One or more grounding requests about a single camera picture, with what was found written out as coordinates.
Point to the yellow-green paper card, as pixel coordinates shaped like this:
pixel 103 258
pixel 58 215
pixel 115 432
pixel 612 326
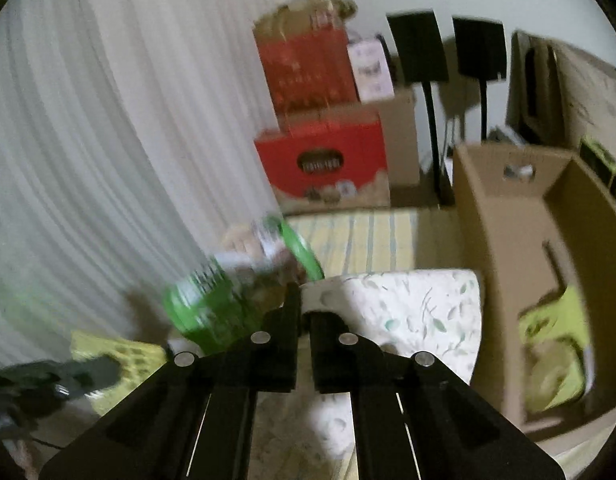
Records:
pixel 563 315

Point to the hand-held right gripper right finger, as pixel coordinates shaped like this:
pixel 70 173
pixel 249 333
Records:
pixel 328 360

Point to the red box with dark label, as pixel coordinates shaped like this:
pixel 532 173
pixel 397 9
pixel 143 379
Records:
pixel 328 140

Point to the small white box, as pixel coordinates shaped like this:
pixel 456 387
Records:
pixel 370 70

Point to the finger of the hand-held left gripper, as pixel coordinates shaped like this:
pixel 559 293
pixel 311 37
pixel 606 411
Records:
pixel 95 372

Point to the green and black device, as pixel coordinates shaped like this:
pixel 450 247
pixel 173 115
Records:
pixel 600 162

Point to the black speaker on stand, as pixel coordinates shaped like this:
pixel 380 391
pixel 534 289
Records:
pixel 418 45
pixel 480 47

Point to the large beige cushion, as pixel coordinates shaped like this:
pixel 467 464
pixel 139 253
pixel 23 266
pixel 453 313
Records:
pixel 588 105

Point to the red gift box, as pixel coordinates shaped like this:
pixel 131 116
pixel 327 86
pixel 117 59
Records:
pixel 308 72

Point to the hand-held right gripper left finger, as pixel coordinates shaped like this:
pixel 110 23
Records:
pixel 285 350

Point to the large cardboard box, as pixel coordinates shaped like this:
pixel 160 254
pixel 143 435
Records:
pixel 503 260

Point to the brown sofa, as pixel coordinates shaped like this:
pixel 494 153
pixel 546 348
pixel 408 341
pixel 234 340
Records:
pixel 525 100

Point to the green snack bag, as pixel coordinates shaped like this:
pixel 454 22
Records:
pixel 202 300

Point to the white curtain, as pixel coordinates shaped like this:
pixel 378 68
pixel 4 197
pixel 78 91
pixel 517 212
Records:
pixel 112 110

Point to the plain brown cardboard box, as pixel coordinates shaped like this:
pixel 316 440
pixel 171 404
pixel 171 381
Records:
pixel 400 135

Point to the yellow checked tablecloth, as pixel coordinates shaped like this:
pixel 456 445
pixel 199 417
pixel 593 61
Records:
pixel 368 240

